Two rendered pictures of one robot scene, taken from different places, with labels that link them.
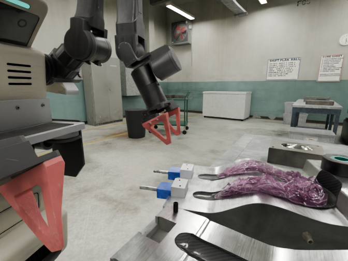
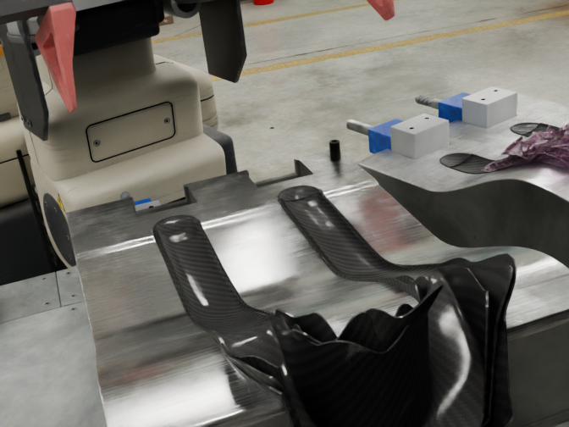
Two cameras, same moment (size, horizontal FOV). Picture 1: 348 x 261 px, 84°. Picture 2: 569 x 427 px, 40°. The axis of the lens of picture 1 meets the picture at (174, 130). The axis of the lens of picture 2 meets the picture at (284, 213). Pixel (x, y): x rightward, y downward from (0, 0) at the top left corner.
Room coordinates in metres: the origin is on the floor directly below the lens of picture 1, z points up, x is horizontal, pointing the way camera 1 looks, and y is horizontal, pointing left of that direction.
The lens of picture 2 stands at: (-0.19, -0.42, 1.17)
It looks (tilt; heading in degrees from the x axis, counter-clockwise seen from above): 26 degrees down; 43
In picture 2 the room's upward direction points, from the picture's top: 7 degrees counter-clockwise
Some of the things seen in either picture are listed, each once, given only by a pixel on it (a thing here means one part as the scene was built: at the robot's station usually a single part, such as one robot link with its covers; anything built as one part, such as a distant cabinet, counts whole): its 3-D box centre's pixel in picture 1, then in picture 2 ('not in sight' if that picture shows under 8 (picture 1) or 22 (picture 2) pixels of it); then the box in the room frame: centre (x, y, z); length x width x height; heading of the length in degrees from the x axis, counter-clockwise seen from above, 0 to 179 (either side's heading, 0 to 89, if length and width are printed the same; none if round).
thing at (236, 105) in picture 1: (226, 104); not in sight; (7.01, -1.88, 0.47); 1.52 x 0.77 x 0.94; 55
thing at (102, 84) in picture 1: (104, 91); not in sight; (5.98, 2.10, 0.98); 1.00 x 0.47 x 1.95; 145
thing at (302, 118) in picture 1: (294, 118); not in sight; (5.78, -3.63, 0.16); 0.60 x 0.42 x 0.33; 51
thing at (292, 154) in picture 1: (294, 154); not in sight; (0.82, -0.54, 0.84); 0.20 x 0.15 x 0.07; 59
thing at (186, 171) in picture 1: (172, 173); (457, 109); (0.58, 0.00, 0.86); 0.13 x 0.05 x 0.05; 76
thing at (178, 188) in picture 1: (162, 189); (389, 136); (0.48, 0.03, 0.86); 0.13 x 0.05 x 0.05; 76
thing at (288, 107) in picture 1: (296, 107); not in sight; (5.78, -3.63, 0.49); 0.60 x 0.42 x 0.33; 51
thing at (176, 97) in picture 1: (170, 111); not in sight; (4.84, 0.10, 0.50); 0.98 x 0.55 x 1.01; 80
